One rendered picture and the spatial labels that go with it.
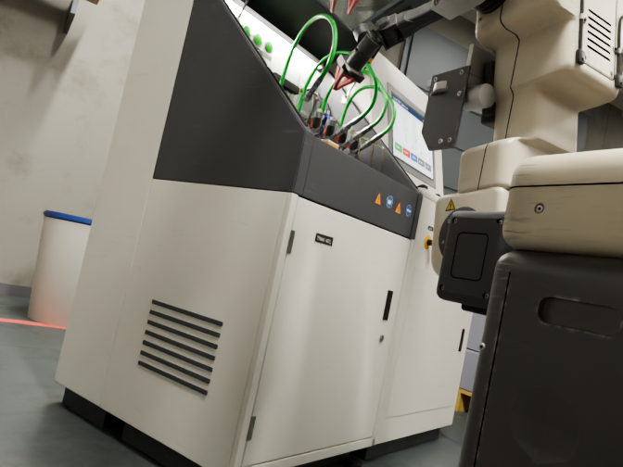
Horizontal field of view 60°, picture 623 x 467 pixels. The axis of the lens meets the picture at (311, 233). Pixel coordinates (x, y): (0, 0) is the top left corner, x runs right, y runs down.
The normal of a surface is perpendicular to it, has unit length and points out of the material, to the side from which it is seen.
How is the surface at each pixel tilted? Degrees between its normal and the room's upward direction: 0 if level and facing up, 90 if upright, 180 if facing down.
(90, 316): 90
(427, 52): 90
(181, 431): 90
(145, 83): 90
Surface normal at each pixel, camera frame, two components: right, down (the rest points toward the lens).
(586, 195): -0.84, -0.22
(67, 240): 0.00, 0.00
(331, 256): 0.78, 0.12
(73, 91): 0.50, 0.04
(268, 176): -0.59, -0.18
